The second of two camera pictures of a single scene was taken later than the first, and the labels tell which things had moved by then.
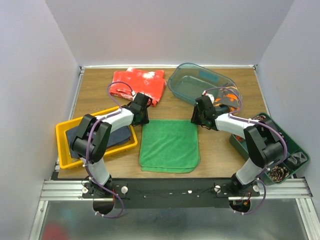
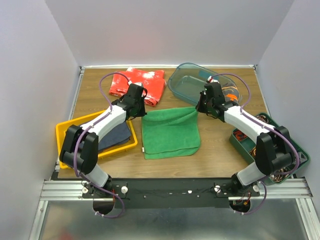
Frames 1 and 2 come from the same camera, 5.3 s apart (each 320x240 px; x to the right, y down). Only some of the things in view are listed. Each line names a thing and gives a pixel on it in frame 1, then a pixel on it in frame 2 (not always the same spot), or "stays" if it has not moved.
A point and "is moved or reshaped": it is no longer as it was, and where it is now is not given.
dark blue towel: (119, 135) stays
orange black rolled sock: (239, 138) stays
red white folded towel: (125, 84) stays
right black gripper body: (203, 117) to (204, 105)
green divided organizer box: (295, 157) stays
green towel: (169, 146) is moved or reshaped
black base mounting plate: (170, 193) stays
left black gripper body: (145, 113) to (140, 111)
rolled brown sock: (277, 173) stays
